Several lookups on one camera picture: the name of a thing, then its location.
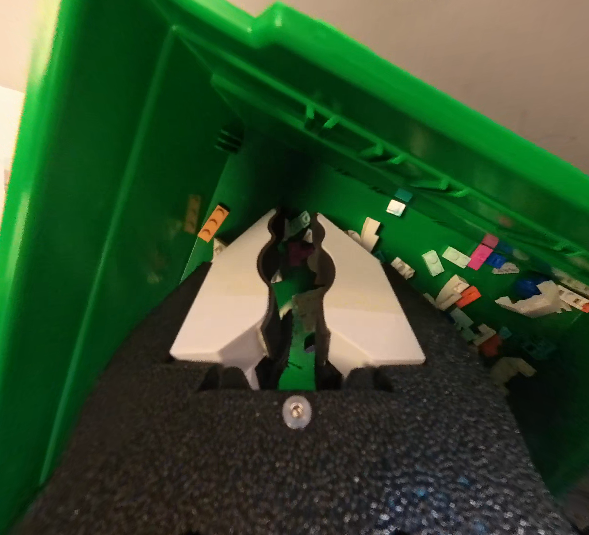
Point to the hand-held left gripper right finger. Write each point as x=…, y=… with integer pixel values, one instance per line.
x=368, y=314

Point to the pile of toy bricks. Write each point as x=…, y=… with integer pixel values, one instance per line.
x=453, y=288

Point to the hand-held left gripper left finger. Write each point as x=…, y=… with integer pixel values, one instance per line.
x=221, y=309

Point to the green plastic bin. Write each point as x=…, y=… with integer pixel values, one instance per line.
x=115, y=176

